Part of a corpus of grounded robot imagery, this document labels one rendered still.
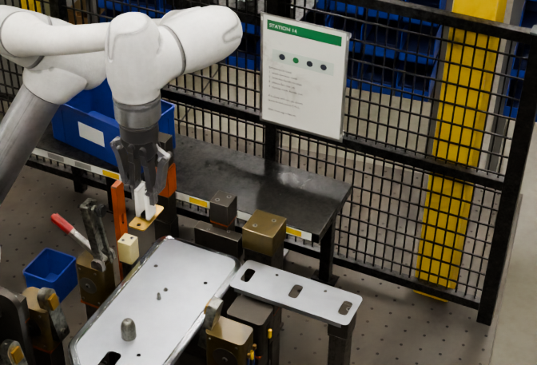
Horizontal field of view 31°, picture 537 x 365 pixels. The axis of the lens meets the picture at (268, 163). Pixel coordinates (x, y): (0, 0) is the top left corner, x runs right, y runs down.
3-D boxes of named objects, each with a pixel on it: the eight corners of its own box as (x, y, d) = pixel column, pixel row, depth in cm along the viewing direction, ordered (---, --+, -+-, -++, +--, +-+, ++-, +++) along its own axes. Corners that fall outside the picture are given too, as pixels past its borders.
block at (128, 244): (140, 355, 245) (129, 245, 223) (128, 351, 246) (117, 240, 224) (147, 346, 247) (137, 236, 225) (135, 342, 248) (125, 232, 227)
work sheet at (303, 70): (341, 143, 243) (349, 33, 224) (259, 120, 250) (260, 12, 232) (344, 138, 244) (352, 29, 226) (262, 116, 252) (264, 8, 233)
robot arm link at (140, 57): (129, 114, 178) (187, 89, 185) (122, 39, 169) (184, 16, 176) (97, 89, 184) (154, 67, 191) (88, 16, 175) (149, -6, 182)
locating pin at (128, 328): (132, 348, 209) (129, 327, 205) (119, 343, 210) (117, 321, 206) (140, 338, 211) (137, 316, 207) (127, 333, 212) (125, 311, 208)
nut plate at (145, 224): (144, 232, 198) (143, 227, 197) (127, 226, 199) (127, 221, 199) (165, 208, 204) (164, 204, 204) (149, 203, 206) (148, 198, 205)
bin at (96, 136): (137, 176, 249) (134, 135, 242) (50, 136, 263) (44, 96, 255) (178, 146, 260) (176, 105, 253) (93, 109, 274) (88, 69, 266)
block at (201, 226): (238, 329, 252) (237, 240, 234) (196, 315, 256) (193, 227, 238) (243, 321, 255) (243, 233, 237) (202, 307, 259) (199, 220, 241)
